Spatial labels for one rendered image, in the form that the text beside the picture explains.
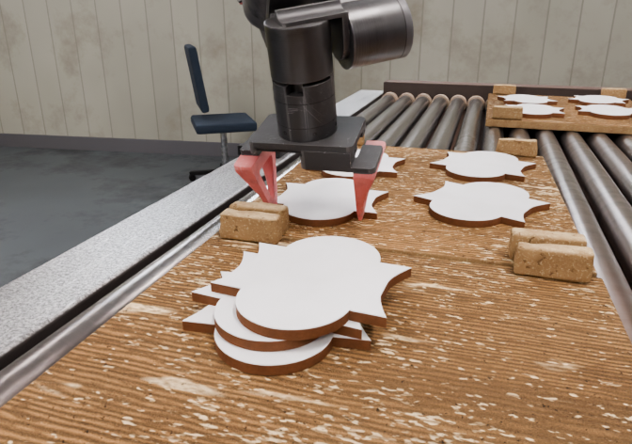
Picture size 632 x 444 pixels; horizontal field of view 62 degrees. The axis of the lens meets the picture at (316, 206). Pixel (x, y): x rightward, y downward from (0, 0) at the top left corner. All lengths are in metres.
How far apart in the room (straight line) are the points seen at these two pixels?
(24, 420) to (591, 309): 0.37
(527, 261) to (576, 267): 0.04
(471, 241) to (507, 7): 3.81
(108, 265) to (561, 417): 0.40
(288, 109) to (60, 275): 0.26
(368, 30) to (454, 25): 3.78
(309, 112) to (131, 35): 4.38
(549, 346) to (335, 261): 0.16
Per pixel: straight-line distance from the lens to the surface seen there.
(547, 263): 0.47
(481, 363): 0.36
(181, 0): 4.63
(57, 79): 5.25
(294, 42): 0.46
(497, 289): 0.45
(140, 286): 0.49
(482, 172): 0.73
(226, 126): 3.62
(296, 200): 0.59
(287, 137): 0.50
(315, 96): 0.47
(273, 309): 0.35
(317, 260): 0.41
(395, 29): 0.49
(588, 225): 0.66
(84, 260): 0.56
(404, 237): 0.52
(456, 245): 0.52
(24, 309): 0.50
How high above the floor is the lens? 1.14
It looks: 20 degrees down
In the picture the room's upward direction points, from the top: straight up
